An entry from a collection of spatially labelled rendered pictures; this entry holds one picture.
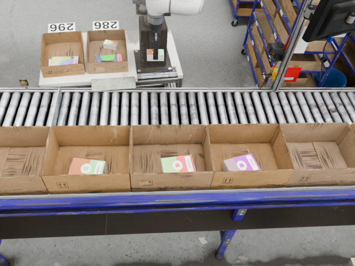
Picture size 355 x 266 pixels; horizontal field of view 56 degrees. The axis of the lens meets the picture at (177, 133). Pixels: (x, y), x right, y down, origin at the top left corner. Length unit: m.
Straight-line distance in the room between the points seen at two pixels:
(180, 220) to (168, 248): 0.63
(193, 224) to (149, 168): 0.41
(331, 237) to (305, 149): 1.02
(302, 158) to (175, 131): 0.72
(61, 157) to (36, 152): 0.14
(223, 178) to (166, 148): 0.38
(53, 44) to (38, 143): 1.08
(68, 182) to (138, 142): 0.43
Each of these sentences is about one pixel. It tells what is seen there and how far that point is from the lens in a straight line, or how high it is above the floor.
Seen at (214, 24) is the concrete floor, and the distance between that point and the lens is 4.40.
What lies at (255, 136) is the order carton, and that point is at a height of 0.94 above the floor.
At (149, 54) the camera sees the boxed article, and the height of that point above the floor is 1.12.
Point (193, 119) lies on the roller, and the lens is 2.15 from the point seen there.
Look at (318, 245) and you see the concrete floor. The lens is 2.78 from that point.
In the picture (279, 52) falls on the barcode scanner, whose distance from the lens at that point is 2.30.
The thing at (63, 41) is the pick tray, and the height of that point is 0.77.
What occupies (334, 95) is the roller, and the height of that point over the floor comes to 0.75.
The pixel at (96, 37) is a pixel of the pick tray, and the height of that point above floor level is 0.79.
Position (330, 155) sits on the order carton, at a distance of 2.04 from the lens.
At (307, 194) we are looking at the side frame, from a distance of 1.81.
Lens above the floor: 2.35
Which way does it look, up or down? 51 degrees down
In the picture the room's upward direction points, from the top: 6 degrees clockwise
